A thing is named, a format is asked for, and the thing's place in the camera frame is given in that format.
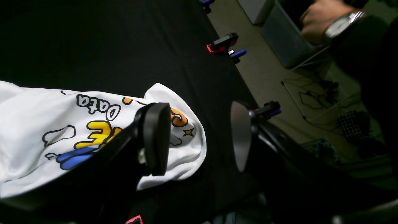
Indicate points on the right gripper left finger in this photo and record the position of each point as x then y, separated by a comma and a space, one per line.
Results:
99, 185

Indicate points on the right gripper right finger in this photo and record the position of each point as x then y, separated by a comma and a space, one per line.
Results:
302, 186

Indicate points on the white printed t-shirt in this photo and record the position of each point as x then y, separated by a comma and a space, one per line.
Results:
46, 132

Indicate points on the person hand with watch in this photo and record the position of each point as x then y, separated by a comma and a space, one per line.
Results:
319, 16

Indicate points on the blue clamp far right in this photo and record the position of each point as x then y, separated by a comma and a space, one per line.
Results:
235, 55

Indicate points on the black table cloth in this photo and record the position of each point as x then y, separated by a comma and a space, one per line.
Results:
124, 47

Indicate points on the grey plastic bin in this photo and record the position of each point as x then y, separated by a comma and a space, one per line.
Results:
284, 39

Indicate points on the red black clamp far right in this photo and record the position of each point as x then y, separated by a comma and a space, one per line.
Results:
222, 44

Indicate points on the silver wrist watch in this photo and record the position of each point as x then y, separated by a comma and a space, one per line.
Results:
338, 26

